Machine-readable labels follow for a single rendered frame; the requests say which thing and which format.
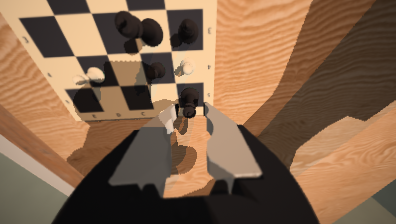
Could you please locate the white chess pawn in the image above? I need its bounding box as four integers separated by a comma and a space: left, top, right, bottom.
181, 58, 196, 75
72, 67, 105, 85

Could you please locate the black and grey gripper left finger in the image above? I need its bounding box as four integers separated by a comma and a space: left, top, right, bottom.
51, 103, 179, 224

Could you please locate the black and cream chessboard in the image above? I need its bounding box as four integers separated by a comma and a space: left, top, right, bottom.
0, 0, 217, 121

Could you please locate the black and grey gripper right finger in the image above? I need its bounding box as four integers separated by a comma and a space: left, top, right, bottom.
203, 102, 320, 224

